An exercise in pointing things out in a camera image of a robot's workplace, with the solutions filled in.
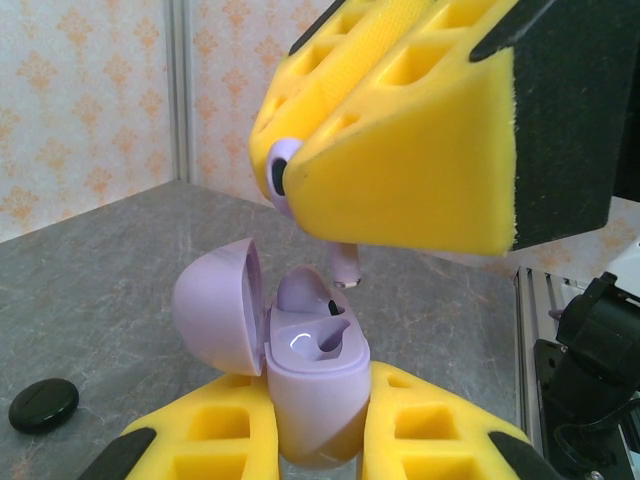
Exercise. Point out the aluminium frame post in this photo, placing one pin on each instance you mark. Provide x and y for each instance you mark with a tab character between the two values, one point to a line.
180	90

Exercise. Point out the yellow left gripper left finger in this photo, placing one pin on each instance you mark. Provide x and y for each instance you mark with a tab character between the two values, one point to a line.
210	435

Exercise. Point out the purple earbud charging case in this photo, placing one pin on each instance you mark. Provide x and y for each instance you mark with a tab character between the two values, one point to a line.
315	390

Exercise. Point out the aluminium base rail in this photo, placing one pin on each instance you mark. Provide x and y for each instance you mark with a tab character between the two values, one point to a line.
527	325

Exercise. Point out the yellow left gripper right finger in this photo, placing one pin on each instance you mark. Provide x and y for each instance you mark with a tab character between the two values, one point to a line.
430	440

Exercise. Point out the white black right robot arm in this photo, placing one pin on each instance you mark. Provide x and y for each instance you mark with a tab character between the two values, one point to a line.
595	325

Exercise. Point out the black earbud charging case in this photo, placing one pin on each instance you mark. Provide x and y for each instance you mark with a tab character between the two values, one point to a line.
44	406

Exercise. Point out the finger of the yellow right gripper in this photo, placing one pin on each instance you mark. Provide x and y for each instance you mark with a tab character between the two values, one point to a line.
300	85
425	190

